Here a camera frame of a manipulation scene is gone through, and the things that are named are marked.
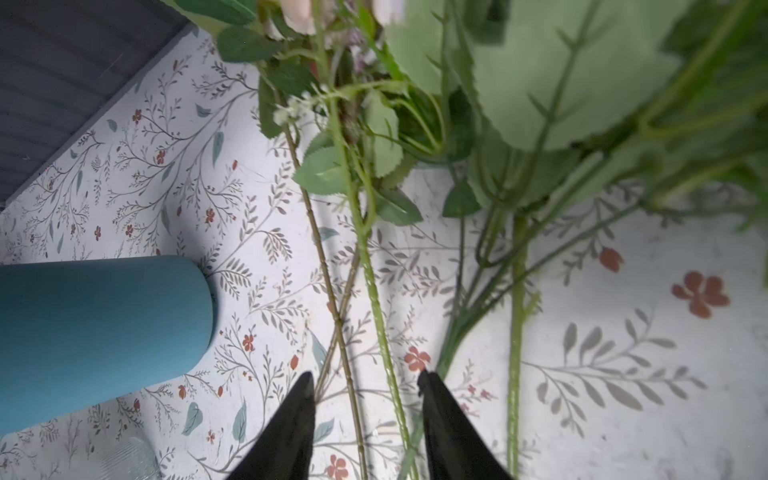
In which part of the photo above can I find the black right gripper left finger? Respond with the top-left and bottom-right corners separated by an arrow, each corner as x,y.
228,372 -> 316,480

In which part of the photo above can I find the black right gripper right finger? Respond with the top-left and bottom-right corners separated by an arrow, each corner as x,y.
418,371 -> 512,480

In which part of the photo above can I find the teal ceramic vase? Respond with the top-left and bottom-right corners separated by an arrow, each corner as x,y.
1,256 -> 214,434

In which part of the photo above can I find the clear ribbed glass vase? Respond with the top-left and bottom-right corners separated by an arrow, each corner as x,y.
68,437 -> 161,480

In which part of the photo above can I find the floral patterned table mat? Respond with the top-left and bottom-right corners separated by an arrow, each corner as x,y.
1,32 -> 767,479

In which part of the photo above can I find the green sprig flower bunch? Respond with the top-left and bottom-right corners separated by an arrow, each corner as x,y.
387,1 -> 767,479

